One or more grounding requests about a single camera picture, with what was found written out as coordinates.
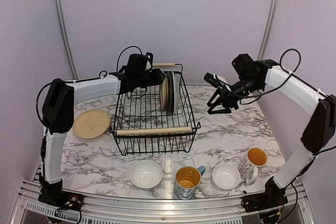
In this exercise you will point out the aluminium front rail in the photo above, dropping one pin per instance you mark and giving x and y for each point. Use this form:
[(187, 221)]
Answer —
[(108, 209)]

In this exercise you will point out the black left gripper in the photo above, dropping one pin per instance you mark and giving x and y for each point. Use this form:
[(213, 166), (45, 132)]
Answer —
[(157, 78)]

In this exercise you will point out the blue handled mug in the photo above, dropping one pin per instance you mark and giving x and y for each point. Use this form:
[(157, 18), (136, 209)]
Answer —
[(187, 180)]

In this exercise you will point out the pale yellow round plate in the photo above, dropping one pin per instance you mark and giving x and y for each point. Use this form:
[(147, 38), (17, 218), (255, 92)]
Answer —
[(91, 124)]

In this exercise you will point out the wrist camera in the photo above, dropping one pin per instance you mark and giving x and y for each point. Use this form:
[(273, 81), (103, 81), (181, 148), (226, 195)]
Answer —
[(215, 81), (149, 64)]

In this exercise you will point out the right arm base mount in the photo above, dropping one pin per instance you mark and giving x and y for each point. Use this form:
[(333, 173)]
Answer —
[(257, 202)]

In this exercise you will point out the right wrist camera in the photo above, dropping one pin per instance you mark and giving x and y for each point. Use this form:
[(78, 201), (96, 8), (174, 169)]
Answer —
[(215, 81)]

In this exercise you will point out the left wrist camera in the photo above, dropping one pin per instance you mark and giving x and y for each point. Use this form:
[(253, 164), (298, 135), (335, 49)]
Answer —
[(149, 64)]

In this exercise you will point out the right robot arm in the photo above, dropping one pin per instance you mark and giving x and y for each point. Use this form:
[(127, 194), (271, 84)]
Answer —
[(257, 78)]

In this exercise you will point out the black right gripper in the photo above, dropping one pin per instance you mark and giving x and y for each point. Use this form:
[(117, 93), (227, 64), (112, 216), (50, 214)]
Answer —
[(227, 100)]

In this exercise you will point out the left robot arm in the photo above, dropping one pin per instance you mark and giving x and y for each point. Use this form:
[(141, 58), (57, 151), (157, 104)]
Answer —
[(57, 114)]

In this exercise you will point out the left aluminium frame post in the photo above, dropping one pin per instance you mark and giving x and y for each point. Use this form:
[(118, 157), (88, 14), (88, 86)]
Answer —
[(65, 39)]

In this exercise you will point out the aluminium frame post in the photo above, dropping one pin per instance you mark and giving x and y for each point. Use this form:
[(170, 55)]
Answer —
[(65, 39), (273, 8)]

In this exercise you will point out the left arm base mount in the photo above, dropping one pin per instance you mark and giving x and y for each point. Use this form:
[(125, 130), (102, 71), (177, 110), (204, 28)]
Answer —
[(62, 200)]

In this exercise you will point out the black wire dish rack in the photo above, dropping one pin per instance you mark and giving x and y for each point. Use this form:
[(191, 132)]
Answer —
[(144, 124)]

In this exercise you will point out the right aluminium frame post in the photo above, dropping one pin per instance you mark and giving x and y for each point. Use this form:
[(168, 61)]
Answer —
[(273, 8)]

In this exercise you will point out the cream bird pattern plate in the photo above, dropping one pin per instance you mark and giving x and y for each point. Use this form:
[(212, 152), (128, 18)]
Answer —
[(163, 94)]

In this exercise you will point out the large white bowl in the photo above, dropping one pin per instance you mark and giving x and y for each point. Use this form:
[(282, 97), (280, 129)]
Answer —
[(145, 174)]

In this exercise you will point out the white patterned mug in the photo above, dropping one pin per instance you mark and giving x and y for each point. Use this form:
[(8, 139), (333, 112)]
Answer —
[(251, 165)]

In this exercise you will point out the small white bowl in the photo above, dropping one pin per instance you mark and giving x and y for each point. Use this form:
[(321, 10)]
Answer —
[(225, 176)]

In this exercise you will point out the grey reindeer plate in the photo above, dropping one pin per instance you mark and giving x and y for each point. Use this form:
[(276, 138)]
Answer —
[(169, 94)]

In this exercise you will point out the red and teal plate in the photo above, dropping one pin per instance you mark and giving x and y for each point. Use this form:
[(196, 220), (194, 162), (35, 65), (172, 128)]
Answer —
[(174, 90)]

